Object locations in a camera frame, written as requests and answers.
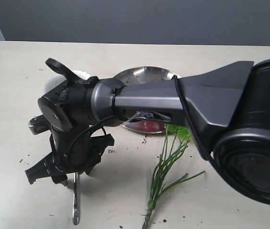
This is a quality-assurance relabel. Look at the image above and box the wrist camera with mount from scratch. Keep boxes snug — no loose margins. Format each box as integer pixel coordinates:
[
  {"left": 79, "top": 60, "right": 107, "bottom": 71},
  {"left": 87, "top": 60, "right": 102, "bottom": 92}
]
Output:
[{"left": 28, "top": 114, "right": 51, "bottom": 135}]

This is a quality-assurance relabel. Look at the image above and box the round steel plate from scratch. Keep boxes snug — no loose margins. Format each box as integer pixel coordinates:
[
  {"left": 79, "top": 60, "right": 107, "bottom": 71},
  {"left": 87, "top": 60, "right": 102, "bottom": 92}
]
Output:
[{"left": 114, "top": 66, "right": 181, "bottom": 134}]

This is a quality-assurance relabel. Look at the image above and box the white flower pot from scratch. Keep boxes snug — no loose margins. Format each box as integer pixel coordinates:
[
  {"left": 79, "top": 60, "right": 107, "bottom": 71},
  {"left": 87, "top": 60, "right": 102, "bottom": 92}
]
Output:
[{"left": 43, "top": 70, "right": 91, "bottom": 94}]

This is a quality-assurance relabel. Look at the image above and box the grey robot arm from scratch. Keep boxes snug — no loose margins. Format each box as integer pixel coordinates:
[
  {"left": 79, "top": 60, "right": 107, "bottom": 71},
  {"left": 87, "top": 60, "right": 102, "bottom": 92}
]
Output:
[{"left": 25, "top": 58, "right": 270, "bottom": 205}]

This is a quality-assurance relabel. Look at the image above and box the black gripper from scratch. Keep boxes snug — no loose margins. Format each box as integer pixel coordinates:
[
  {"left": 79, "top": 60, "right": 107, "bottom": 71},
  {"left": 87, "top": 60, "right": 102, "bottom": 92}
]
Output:
[{"left": 25, "top": 131, "right": 114, "bottom": 186}]

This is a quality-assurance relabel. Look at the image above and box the artificial red anthurium plant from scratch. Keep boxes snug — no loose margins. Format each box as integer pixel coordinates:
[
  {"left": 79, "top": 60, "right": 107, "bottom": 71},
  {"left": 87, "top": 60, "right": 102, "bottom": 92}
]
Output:
[{"left": 142, "top": 124, "right": 205, "bottom": 229}]

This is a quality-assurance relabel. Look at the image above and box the steel spoon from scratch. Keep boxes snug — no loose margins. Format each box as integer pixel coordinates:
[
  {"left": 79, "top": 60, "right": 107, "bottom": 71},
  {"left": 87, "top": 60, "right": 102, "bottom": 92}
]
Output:
[{"left": 72, "top": 173, "right": 80, "bottom": 225}]

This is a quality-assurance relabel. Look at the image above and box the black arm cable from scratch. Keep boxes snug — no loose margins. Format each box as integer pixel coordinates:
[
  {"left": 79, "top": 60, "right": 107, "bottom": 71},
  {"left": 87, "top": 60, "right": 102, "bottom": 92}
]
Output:
[{"left": 67, "top": 75, "right": 221, "bottom": 172}]

